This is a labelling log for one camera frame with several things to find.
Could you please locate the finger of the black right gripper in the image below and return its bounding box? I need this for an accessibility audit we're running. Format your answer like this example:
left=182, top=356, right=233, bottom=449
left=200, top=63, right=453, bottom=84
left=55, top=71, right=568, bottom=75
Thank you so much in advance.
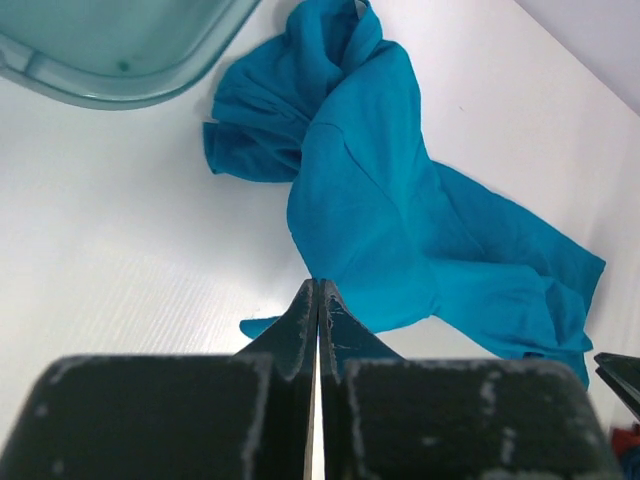
left=594, top=352, right=640, bottom=419

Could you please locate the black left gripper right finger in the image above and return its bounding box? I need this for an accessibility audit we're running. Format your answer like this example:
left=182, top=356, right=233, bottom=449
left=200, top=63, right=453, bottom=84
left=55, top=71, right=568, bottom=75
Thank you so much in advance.
left=318, top=280, right=622, bottom=479

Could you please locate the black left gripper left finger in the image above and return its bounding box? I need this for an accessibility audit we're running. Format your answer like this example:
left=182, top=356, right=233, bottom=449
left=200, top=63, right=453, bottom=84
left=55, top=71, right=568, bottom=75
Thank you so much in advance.
left=7, top=280, right=316, bottom=479

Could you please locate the bright blue t-shirt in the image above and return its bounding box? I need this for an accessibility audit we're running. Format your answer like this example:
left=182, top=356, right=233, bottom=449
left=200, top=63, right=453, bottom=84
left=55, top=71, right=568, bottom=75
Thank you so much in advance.
left=203, top=1, right=605, bottom=380

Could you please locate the folded navy printed t-shirt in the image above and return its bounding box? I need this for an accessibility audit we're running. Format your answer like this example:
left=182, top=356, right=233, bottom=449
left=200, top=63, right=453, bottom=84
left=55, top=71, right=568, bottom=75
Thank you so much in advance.
left=620, top=446, right=640, bottom=480

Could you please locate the teal translucent plastic bin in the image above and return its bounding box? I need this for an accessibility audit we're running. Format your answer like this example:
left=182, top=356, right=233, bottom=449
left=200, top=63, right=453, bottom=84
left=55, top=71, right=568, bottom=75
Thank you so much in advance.
left=1, top=0, right=257, bottom=111

